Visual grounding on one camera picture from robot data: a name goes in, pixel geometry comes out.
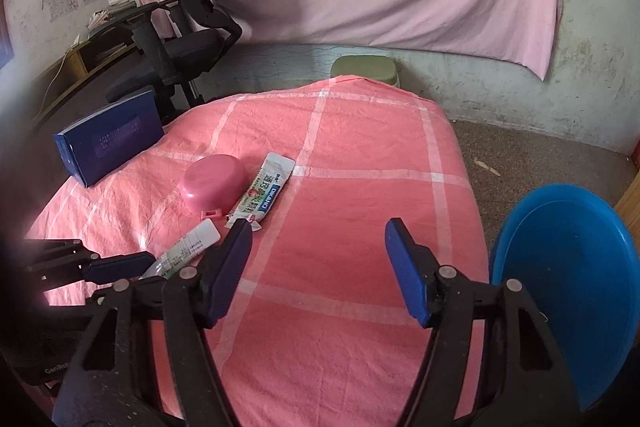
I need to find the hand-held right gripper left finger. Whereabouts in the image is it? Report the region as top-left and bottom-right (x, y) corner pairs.
(52, 218), (254, 427)

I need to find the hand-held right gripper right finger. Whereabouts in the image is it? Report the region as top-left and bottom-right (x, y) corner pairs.
(384, 217), (583, 427)

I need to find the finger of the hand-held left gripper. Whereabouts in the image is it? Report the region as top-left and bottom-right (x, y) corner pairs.
(47, 289), (113, 309)
(24, 238), (157, 286)

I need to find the green white medicine box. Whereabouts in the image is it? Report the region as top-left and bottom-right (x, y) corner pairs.
(140, 219), (221, 280)

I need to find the blue plastic basin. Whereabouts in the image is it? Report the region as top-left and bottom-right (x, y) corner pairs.
(489, 184), (640, 413)

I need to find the white green sachet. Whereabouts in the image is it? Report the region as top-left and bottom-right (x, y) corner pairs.
(223, 152), (297, 233)

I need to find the pink plastic bowl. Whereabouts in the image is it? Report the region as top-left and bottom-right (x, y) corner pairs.
(181, 155), (247, 220)

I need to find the pink checked tablecloth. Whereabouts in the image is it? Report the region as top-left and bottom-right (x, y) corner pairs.
(25, 76), (493, 423)

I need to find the dark blue cardboard box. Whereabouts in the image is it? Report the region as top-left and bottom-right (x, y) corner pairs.
(53, 89), (165, 188)

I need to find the green plastic stool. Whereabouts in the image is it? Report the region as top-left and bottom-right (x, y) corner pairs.
(330, 54), (402, 88)

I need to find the wooden desk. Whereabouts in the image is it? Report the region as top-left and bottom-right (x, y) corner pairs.
(30, 24), (146, 128)

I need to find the wooden cabinet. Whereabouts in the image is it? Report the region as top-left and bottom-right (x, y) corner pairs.
(614, 187), (640, 229)

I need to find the stack of papers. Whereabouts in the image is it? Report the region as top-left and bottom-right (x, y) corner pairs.
(87, 9), (114, 31)

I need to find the white cable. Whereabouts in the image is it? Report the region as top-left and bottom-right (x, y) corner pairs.
(42, 49), (69, 108)

